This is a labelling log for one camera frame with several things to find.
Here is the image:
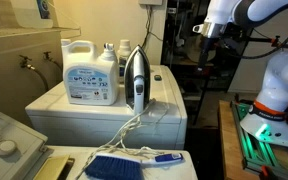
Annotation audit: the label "white wall outlet box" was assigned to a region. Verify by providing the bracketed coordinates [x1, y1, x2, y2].
[138, 0, 164, 6]

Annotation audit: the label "aluminium base frame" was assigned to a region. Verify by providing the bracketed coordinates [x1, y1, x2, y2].
[230, 99, 288, 178]

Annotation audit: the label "beige wall shelf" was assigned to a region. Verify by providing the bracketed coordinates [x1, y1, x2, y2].
[0, 26, 82, 41]

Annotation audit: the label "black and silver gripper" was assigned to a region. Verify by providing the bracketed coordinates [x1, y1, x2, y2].
[197, 21, 224, 72]

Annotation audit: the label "white washing machine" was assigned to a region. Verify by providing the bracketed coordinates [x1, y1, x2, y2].
[0, 109, 198, 180]

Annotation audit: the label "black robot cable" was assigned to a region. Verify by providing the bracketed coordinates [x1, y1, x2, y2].
[217, 13, 288, 61]

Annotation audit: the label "white box with blue label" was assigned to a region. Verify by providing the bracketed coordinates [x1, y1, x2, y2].
[10, 0, 55, 29]

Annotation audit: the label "brass-coloured washer hatch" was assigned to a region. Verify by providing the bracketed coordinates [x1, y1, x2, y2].
[33, 153, 75, 180]

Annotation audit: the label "dark water hose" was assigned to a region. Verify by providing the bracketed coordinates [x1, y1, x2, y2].
[30, 64, 50, 93]
[50, 58, 64, 73]

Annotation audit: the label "black wall cables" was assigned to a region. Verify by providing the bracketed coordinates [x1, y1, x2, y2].
[140, 4, 165, 51]

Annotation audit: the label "blue bristle hand brush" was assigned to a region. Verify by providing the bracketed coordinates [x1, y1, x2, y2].
[84, 152, 185, 180]

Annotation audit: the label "black rod with red clamp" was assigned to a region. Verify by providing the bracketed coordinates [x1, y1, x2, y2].
[247, 34, 288, 51]

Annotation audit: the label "black and white clothes iron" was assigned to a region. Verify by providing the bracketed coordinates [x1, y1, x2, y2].
[123, 44, 152, 116]

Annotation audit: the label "dark wall faucet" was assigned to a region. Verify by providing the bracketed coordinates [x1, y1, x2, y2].
[18, 54, 36, 71]
[43, 50, 56, 63]

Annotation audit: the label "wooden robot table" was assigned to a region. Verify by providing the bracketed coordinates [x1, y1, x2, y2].
[218, 99, 288, 180]

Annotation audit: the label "white washer knob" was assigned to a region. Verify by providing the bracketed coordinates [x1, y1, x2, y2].
[0, 139, 18, 158]

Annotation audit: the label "bottle with blue-white cap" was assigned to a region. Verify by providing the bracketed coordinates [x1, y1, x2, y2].
[99, 42, 118, 63]

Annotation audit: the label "large white detergent jug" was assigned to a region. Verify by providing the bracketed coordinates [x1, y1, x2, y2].
[61, 39, 120, 106]

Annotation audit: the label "small white container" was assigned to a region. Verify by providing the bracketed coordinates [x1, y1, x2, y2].
[117, 39, 133, 84]

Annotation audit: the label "dark shelving unit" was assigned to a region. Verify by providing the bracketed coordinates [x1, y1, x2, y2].
[160, 0, 252, 126]

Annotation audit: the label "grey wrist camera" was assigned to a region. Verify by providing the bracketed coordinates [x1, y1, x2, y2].
[192, 23, 205, 34]

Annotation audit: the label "white iron cord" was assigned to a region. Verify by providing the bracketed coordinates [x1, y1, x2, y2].
[75, 98, 170, 179]

